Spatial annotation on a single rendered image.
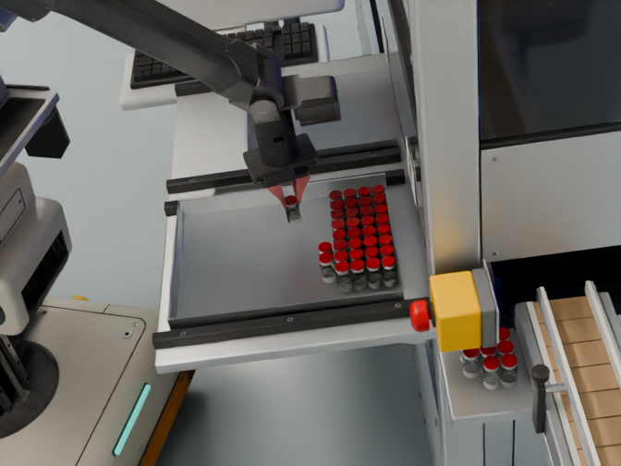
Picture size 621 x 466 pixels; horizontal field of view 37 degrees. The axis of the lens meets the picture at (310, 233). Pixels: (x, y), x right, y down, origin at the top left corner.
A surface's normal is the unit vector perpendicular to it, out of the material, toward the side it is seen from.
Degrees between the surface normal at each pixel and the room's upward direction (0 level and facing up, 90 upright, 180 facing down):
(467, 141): 90
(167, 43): 111
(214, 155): 0
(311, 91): 23
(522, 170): 90
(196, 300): 0
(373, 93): 0
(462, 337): 90
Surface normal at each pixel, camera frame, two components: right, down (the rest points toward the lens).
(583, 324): -0.14, -0.71
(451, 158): 0.05, 0.69
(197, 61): 0.14, 0.89
